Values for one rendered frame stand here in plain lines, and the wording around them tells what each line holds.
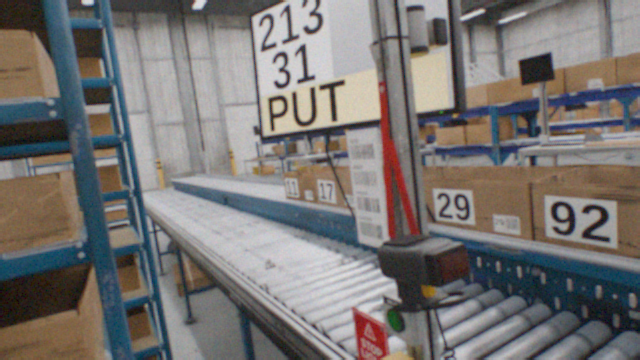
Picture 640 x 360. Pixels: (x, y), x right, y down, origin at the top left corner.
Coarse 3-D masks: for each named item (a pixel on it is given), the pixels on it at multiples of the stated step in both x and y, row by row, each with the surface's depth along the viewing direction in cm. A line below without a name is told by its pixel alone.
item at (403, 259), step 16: (400, 240) 53; (416, 240) 51; (432, 240) 50; (448, 240) 50; (384, 256) 53; (400, 256) 50; (416, 256) 48; (432, 256) 46; (448, 256) 46; (464, 256) 48; (384, 272) 54; (400, 272) 51; (416, 272) 48; (432, 272) 46; (448, 272) 46; (464, 272) 47; (400, 288) 54; (416, 288) 52; (432, 288) 51; (400, 304) 54; (416, 304) 52
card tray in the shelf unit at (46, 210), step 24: (0, 192) 53; (24, 192) 54; (48, 192) 55; (72, 192) 71; (0, 216) 53; (24, 216) 54; (48, 216) 55; (72, 216) 63; (0, 240) 53; (24, 240) 54; (48, 240) 56
